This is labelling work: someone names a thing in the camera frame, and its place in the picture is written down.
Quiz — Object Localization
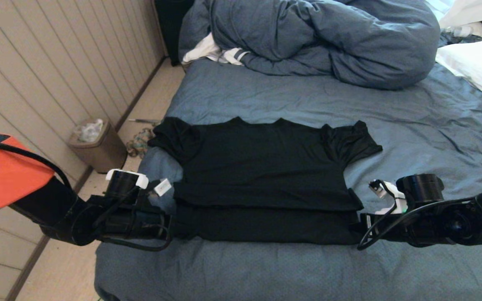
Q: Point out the black t-shirt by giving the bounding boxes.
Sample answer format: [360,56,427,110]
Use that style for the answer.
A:
[147,117,384,245]

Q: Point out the left wrist motor cylinder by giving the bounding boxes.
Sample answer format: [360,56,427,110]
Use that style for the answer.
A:
[105,169,149,201]

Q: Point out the wrist motor cylinder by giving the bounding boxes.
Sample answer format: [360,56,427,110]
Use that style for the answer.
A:
[396,174,444,205]
[105,169,149,201]

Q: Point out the right wrist motor cylinder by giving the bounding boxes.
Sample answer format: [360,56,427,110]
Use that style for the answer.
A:
[396,174,444,205]

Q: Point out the brown trash bin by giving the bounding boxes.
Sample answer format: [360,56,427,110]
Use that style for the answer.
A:
[67,119,128,174]

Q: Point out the blue bed sheet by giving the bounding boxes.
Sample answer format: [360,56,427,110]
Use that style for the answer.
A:
[95,59,482,301]

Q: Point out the clear plastic bin liner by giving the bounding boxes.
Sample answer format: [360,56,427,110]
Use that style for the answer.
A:
[74,119,104,143]

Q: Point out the white striped cloth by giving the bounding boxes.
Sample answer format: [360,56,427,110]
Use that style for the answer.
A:
[182,33,250,66]

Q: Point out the white pillow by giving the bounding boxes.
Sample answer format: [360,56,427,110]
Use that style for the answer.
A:
[435,40,482,115]

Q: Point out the black nightstand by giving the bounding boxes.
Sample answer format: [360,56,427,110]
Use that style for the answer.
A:
[154,0,195,66]

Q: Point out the dark grey crumpled cloth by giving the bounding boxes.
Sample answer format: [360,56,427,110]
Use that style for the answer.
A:
[438,33,482,47]

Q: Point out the blue crumpled duvet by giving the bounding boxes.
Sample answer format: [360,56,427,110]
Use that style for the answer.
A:
[178,0,440,91]

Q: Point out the white blanket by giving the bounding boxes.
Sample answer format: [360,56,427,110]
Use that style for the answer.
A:
[438,0,482,30]

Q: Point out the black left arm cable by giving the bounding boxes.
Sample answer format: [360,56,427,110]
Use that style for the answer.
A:
[0,140,172,252]

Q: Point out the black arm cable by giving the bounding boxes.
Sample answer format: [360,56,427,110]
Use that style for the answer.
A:
[0,140,172,252]
[357,182,476,251]

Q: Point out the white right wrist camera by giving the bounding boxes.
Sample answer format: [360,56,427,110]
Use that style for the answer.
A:
[369,179,409,214]

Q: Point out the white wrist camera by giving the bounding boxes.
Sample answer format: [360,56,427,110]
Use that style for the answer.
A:
[369,179,409,214]
[154,179,172,197]

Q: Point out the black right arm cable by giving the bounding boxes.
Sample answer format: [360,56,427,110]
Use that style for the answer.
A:
[357,182,476,251]

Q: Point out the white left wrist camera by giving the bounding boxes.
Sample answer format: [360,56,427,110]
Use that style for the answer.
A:
[154,179,172,197]

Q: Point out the colourful rope toy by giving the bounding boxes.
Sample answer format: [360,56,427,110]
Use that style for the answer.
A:
[125,128,154,159]

